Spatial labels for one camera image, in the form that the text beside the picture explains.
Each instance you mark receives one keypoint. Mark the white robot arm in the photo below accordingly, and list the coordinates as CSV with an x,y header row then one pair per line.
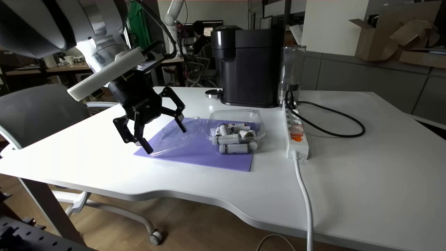
x,y
96,28

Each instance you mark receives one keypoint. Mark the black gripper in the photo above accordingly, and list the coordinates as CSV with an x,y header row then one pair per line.
x,y
136,95

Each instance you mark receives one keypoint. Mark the white power strip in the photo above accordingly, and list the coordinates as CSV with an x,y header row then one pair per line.
x,y
297,141

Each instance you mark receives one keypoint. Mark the grey office chair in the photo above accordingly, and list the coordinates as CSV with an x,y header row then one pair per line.
x,y
30,115

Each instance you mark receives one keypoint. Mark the black coffee machine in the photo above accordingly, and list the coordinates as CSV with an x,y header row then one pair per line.
x,y
248,64

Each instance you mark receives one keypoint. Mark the cardboard box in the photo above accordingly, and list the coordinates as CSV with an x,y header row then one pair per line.
x,y
396,28

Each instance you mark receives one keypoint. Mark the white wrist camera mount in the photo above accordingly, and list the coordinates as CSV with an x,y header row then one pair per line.
x,y
124,62

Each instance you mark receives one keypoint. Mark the clear plastic box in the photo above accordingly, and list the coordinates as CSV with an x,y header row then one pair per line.
x,y
200,126

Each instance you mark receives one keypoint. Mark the purple paper sheet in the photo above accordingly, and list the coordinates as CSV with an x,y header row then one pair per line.
x,y
171,144

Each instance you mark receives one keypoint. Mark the clear water tank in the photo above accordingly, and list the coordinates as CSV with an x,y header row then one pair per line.
x,y
291,70

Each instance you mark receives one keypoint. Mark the white batteries pile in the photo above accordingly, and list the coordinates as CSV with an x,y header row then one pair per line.
x,y
232,138

